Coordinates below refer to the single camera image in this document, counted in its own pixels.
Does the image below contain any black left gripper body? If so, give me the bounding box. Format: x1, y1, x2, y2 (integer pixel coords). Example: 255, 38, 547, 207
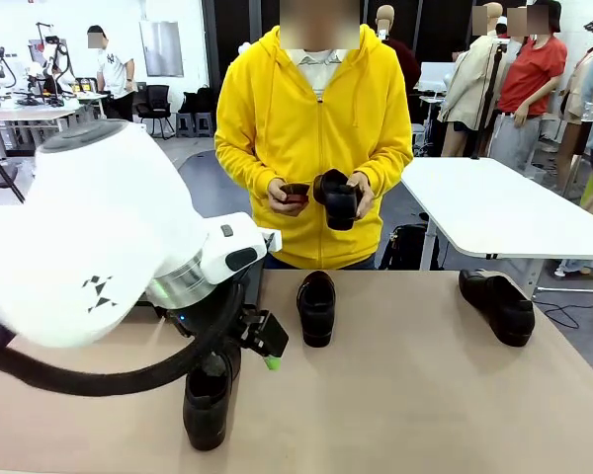
155, 280, 243, 343

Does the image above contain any black loafer shoe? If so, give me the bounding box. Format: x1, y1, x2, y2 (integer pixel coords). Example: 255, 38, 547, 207
296, 270, 337, 349
311, 168, 361, 232

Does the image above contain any black zipper dress shoe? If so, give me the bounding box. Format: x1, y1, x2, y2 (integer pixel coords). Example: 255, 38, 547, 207
181, 340, 243, 451
458, 269, 537, 347

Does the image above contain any dark red smartphone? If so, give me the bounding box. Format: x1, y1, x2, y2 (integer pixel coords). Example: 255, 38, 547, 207
280, 183, 311, 205

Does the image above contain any person's right forearm yellow sleeve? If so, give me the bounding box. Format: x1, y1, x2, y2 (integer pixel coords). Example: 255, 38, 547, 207
214, 142, 278, 198

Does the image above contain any person's left forearm yellow sleeve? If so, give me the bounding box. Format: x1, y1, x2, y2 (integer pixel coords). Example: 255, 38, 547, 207
360, 142, 415, 192

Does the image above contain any black metal shoe stand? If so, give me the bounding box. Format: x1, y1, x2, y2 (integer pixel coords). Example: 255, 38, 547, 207
241, 256, 267, 320

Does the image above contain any person's right hand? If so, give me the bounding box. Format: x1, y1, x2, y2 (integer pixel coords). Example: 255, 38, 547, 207
266, 177, 311, 216

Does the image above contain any person's left hand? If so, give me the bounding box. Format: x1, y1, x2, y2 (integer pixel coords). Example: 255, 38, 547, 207
345, 171, 377, 221

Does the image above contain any black backpack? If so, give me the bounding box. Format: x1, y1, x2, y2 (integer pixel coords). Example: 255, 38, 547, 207
378, 224, 429, 272

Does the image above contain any person in yellow hoodie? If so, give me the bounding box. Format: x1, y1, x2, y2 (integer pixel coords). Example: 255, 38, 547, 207
213, 0, 415, 271

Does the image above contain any black bag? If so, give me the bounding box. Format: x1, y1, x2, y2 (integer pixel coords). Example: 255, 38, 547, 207
180, 86, 213, 116

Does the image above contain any black office chair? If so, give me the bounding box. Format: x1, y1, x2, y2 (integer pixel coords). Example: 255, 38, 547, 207
136, 84, 177, 140

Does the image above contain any black tripod leg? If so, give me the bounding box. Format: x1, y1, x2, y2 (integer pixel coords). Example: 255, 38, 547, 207
0, 138, 27, 204

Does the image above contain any background person white shirt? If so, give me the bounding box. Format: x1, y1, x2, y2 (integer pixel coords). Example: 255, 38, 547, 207
86, 24, 137, 122

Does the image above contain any grey work desk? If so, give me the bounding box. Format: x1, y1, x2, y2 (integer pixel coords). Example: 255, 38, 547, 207
0, 106, 80, 159

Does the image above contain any white rounded table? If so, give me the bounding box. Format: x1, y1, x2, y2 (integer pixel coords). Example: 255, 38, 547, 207
399, 156, 593, 297

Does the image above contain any bald mannequin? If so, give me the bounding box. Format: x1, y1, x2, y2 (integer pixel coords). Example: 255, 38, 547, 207
375, 4, 422, 95

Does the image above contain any mannequin in beige coat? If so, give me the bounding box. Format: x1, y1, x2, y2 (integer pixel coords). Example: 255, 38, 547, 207
437, 2, 506, 159

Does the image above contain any mannequin in red shirt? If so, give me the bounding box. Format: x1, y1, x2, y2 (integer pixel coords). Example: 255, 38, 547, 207
488, 0, 569, 174

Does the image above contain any mannequin with bucket hat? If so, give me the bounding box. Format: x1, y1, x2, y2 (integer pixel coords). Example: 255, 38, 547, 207
555, 9, 593, 198

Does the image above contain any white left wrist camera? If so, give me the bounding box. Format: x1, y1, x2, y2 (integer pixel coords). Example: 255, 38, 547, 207
260, 228, 284, 254

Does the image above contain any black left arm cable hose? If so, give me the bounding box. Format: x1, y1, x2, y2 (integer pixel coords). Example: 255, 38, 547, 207
0, 280, 246, 399

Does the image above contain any grey wall panel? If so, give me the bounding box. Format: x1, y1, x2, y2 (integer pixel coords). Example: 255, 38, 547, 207
138, 20, 185, 78

